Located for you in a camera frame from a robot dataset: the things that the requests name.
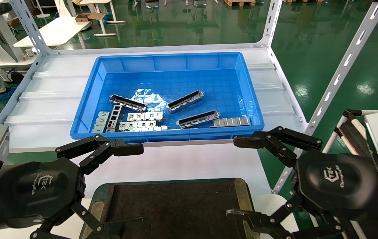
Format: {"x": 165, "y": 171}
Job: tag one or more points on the short flat metal plate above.
{"x": 101, "y": 121}

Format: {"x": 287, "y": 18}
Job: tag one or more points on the black container tray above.
{"x": 175, "y": 209}

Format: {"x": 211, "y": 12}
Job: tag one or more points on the open cardboard box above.
{"x": 89, "y": 17}

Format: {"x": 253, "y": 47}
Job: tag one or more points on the silver metal housing part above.
{"x": 185, "y": 101}
{"x": 198, "y": 119}

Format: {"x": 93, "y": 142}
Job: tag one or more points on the blue plastic bin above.
{"x": 192, "y": 79}

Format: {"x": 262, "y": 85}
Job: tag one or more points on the white work table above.
{"x": 59, "y": 31}

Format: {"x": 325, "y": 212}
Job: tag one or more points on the black floor device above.
{"x": 16, "y": 78}

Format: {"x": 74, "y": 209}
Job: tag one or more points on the clear plastic film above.
{"x": 149, "y": 98}

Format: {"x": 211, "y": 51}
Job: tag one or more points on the white desk with leg frame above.
{"x": 105, "y": 34}

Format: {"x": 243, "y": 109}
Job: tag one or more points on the wooden pallet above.
{"x": 240, "y": 2}

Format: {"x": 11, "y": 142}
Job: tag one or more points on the metal frame with windows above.
{"x": 112, "y": 117}

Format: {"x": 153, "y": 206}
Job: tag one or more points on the long dark metal housing part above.
{"x": 127, "y": 103}

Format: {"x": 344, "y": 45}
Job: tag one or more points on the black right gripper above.
{"x": 338, "y": 182}

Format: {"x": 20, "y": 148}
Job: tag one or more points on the white metal shelf rack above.
{"x": 275, "y": 86}

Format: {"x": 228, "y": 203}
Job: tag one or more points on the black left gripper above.
{"x": 39, "y": 189}

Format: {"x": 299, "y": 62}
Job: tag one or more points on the white paper cup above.
{"x": 29, "y": 52}

